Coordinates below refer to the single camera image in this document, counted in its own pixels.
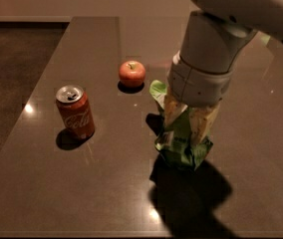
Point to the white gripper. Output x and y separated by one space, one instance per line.
196 85

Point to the green rice chip bag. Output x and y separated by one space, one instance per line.
173 142

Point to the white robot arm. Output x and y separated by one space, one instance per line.
201 71

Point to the red apple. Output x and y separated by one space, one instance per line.
132 74

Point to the red Coca-Cola can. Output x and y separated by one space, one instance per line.
74 108

